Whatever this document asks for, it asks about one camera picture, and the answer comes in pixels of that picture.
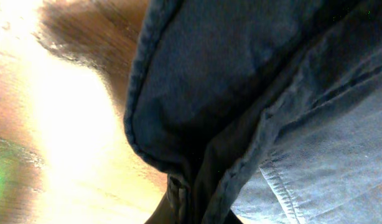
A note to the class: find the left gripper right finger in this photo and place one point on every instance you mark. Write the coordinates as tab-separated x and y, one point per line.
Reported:
231	218

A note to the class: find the navy blue denim shorts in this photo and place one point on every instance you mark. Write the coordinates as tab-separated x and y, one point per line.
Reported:
270	109

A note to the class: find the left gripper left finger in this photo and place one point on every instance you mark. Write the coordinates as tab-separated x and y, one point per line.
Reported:
163	214

